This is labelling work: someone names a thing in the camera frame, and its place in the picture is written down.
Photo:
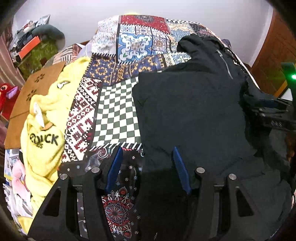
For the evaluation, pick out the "green patterned bag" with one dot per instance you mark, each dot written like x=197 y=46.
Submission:
x=37 y=57

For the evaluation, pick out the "brown patterned cloth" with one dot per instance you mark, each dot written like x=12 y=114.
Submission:
x=37 y=83

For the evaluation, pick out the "red plush toy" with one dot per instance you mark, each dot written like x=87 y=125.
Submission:
x=9 y=95

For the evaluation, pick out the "yellow printed garment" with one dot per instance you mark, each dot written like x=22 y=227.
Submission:
x=42 y=137

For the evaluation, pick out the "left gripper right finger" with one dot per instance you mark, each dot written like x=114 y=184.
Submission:
x=185 y=176

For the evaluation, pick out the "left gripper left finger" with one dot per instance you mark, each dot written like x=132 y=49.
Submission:
x=110 y=169

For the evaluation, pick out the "black zip hoodie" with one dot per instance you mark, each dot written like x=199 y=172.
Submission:
x=203 y=107

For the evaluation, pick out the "striped curtain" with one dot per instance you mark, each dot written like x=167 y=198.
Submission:
x=8 y=72

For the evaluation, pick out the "orange box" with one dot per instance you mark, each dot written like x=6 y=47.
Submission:
x=29 y=46

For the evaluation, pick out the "dark grey plush shark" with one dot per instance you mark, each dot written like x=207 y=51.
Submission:
x=50 y=32

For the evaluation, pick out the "patchwork patterned bedspread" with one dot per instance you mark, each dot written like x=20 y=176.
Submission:
x=103 y=114

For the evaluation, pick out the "brown wooden door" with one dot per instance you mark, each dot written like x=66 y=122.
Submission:
x=278 y=47

